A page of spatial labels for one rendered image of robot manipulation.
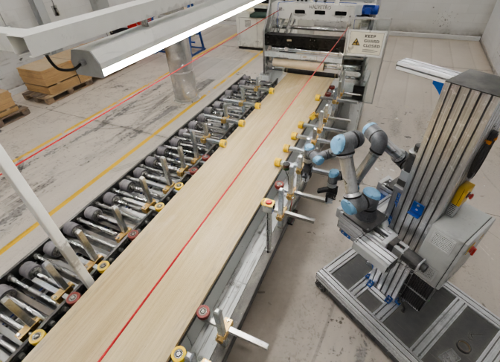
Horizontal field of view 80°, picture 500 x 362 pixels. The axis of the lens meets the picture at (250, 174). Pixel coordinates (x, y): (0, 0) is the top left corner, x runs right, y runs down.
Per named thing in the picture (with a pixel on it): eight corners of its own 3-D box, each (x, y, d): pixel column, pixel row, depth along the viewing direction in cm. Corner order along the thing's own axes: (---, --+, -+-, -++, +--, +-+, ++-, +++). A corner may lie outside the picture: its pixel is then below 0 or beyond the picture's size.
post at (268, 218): (272, 248, 233) (272, 208, 205) (270, 253, 230) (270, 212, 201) (267, 246, 235) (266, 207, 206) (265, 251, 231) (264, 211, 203)
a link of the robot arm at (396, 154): (405, 174, 232) (366, 140, 205) (395, 163, 244) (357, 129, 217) (418, 163, 227) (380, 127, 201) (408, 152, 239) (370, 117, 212)
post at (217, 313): (229, 346, 186) (221, 308, 156) (226, 351, 184) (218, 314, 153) (224, 343, 187) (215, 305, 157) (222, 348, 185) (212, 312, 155)
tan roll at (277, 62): (360, 73, 429) (361, 65, 421) (359, 76, 421) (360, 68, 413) (268, 63, 478) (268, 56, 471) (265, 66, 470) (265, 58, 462)
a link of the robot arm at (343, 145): (370, 211, 195) (358, 130, 183) (352, 218, 191) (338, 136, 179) (358, 207, 206) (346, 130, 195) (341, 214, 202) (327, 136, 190)
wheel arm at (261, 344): (268, 346, 170) (268, 343, 167) (266, 351, 167) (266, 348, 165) (204, 316, 185) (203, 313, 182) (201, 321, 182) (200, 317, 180)
